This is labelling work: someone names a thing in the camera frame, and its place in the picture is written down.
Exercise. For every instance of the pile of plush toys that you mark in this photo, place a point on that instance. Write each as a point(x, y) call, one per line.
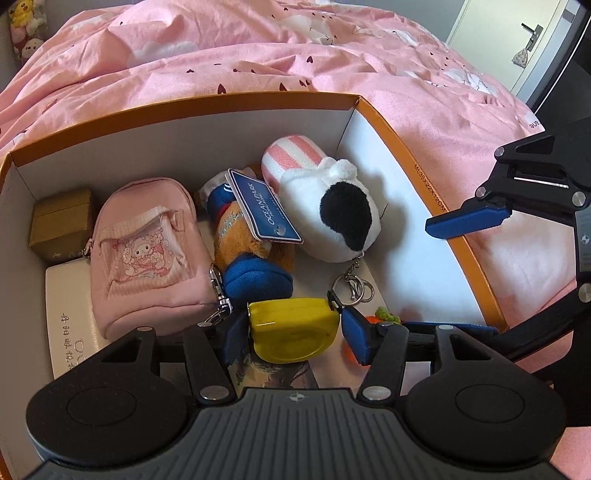
point(27, 27)

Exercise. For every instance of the yellow plastic toy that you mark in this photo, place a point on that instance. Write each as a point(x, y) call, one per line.
point(286, 327)

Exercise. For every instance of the small gold box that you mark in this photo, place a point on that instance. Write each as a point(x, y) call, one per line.
point(60, 226)

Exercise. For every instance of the pink mini backpack pouch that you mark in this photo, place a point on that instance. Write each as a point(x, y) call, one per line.
point(138, 240)

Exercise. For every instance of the long white box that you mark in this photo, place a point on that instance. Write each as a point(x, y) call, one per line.
point(69, 314)

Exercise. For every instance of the crocheted orange fruit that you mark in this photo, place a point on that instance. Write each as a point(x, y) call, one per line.
point(388, 314)

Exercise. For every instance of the pink cloud print blanket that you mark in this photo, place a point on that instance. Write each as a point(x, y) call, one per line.
point(277, 55)

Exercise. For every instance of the dark picture card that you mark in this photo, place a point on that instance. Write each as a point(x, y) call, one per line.
point(286, 374)

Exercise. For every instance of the white door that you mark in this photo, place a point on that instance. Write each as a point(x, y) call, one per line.
point(489, 27)

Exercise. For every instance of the orange cardboard box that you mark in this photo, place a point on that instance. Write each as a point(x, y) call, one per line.
point(406, 258)

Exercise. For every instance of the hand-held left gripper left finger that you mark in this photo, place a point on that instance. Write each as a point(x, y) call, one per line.
point(235, 334)

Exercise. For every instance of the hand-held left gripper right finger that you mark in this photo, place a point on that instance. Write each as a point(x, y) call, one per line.
point(358, 334)

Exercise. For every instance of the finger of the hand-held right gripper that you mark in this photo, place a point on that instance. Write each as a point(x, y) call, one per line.
point(466, 220)
point(448, 327)

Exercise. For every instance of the hanging patterned sachet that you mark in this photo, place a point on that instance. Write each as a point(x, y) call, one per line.
point(520, 57)

